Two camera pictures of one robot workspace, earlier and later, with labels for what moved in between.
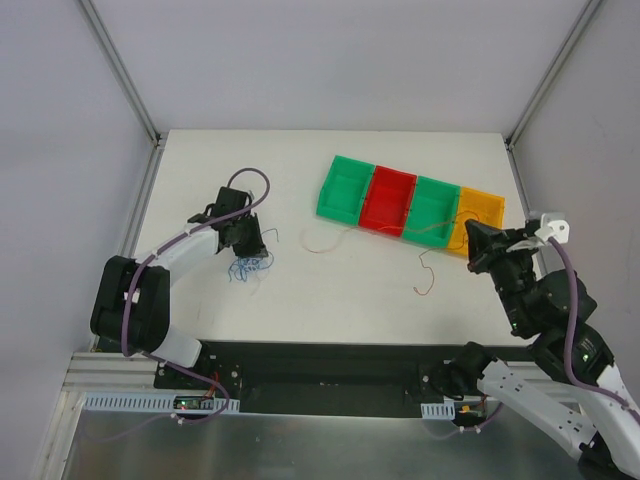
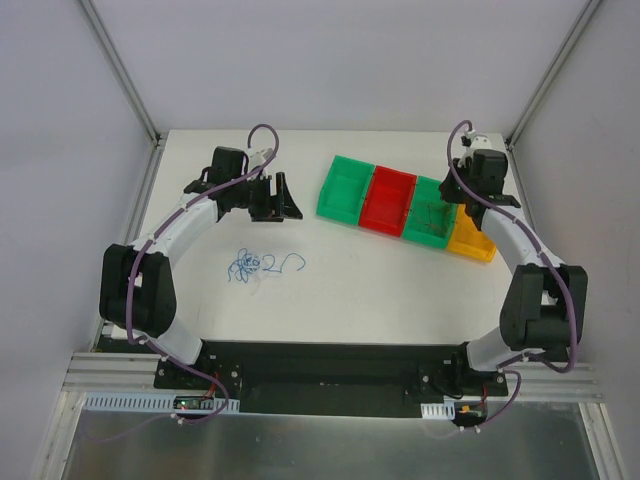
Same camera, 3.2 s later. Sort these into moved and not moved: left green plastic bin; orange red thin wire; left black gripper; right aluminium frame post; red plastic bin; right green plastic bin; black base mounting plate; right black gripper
Moved: left black gripper; orange red thin wire; right black gripper
Not moved: black base mounting plate; left green plastic bin; right green plastic bin; right aluminium frame post; red plastic bin
